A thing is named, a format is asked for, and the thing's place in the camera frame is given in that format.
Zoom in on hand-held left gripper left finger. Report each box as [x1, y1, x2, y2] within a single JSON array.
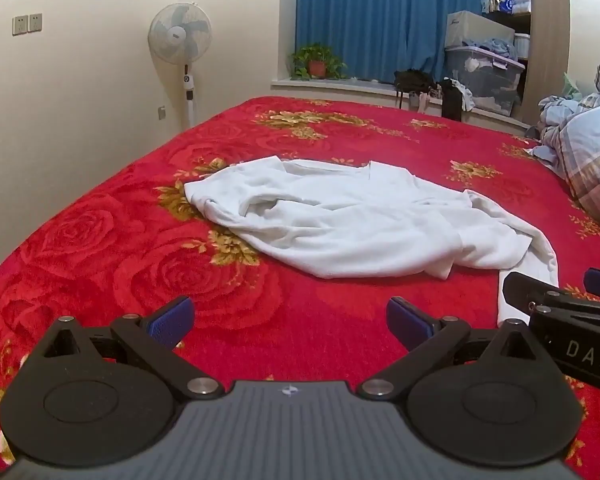
[[41, 296, 227, 402]]

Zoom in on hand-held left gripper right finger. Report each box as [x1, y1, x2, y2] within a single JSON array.
[[356, 296, 562, 401]]

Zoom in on white shirt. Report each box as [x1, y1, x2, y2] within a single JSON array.
[[184, 156, 560, 327]]

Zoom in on plaid quilt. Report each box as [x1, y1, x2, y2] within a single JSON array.
[[524, 50, 600, 235]]

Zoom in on grey cardboard box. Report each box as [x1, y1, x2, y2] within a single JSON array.
[[446, 11, 517, 50]]

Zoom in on white standing fan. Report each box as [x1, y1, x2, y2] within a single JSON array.
[[147, 2, 214, 129]]

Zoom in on wooden shelf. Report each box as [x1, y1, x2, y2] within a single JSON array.
[[496, 0, 571, 126]]

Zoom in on clear plastic storage box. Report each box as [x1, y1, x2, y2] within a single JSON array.
[[444, 46, 527, 117]]

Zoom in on red floral blanket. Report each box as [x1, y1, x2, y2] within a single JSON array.
[[0, 96, 600, 476]]

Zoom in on blue curtain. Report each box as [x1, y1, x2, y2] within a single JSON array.
[[295, 0, 498, 81]]

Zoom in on blue clothes pile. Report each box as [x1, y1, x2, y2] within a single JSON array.
[[464, 37, 520, 62]]

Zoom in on black bag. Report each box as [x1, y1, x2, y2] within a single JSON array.
[[393, 69, 440, 110]]

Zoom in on white window sill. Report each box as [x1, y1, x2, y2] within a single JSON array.
[[271, 78, 532, 135]]

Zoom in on potted green plant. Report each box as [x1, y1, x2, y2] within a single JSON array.
[[290, 43, 350, 82]]

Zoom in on black container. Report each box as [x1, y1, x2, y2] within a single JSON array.
[[440, 80, 464, 122]]

